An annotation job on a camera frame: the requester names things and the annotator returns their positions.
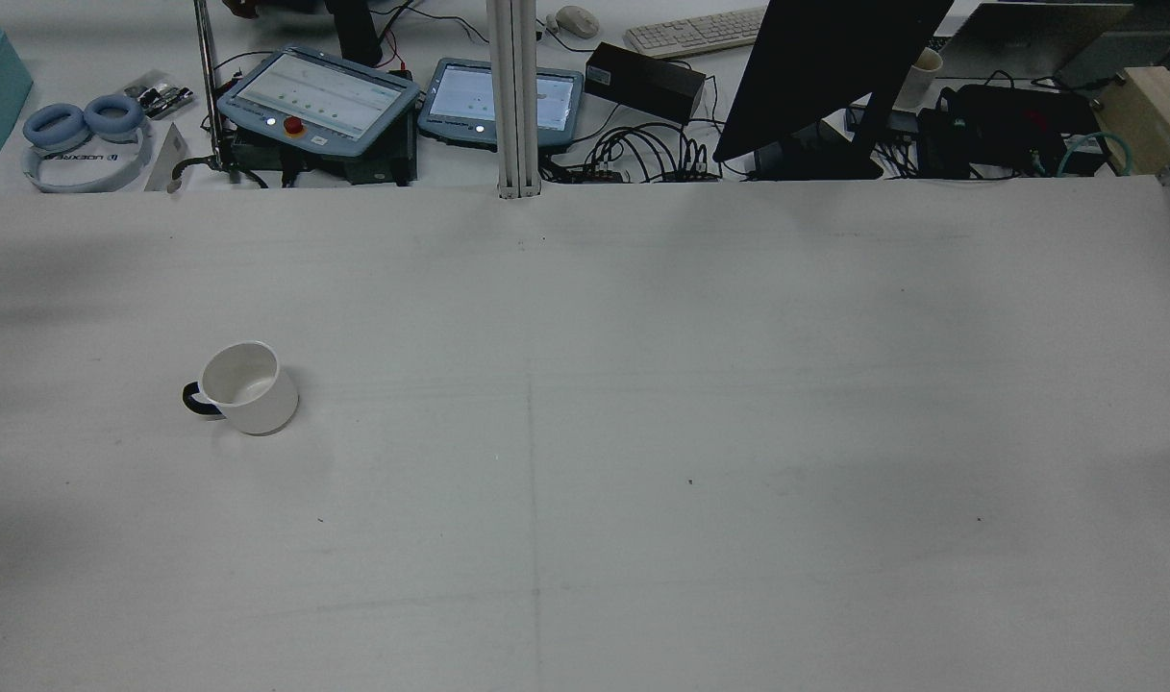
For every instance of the white paper cup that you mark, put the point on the white paper cup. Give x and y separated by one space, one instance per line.
920 77

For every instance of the small teach pendant tablet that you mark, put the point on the small teach pendant tablet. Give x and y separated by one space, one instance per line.
497 100

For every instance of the black rectangular box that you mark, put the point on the black rectangular box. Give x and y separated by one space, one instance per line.
644 81

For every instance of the white computer mouse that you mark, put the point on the white computer mouse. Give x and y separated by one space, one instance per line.
577 20

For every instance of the white keyboard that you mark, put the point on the white keyboard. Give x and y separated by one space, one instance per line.
692 31

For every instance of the black computer monitor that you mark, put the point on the black computer monitor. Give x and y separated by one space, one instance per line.
815 77

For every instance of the large teach pendant tablet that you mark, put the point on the large teach pendant tablet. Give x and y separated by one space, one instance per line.
315 99

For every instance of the black cylinder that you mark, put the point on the black cylinder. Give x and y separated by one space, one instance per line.
358 31

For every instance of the thin metal rod stand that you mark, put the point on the thin metal rod stand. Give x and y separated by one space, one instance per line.
210 91

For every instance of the black electronics box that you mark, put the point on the black electronics box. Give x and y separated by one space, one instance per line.
1012 128

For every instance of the clear plastic bag of parts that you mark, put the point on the clear plastic bag of parts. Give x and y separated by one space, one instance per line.
158 94

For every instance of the light blue headphones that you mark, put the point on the light blue headphones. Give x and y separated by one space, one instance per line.
85 139

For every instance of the grey laptop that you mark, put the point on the grey laptop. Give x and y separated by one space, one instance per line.
1032 34

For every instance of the wooden block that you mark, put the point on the wooden block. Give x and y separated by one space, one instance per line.
1157 111

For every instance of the aluminium profile post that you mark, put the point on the aluminium profile post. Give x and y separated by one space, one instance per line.
514 96

